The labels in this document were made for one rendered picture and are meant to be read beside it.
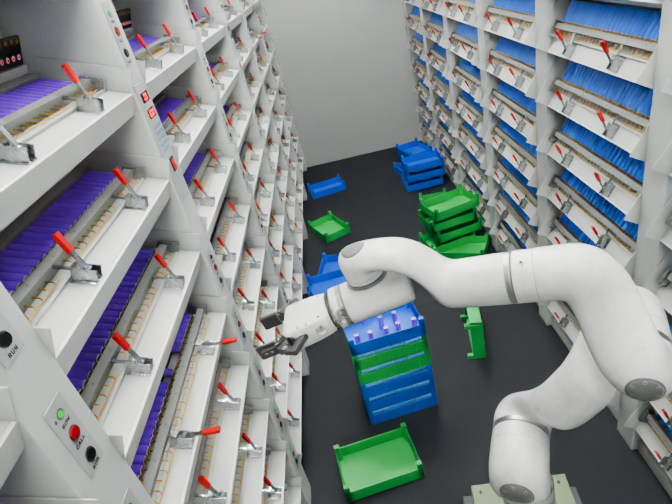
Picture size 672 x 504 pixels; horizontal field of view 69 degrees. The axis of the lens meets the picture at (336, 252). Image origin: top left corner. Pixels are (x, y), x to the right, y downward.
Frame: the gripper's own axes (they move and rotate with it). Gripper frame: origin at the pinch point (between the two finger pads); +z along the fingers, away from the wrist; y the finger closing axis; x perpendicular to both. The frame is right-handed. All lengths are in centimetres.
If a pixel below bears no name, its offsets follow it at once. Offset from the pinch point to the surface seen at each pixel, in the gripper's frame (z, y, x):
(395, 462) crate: 5, 43, -109
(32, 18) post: 16, 30, 70
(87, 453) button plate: 12.9, -35.5, 18.5
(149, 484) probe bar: 23.1, -23.3, -3.6
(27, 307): 16.4, -21.7, 34.8
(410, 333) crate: -19, 66, -70
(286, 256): 34, 154, -64
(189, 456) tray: 19.9, -15.5, -8.4
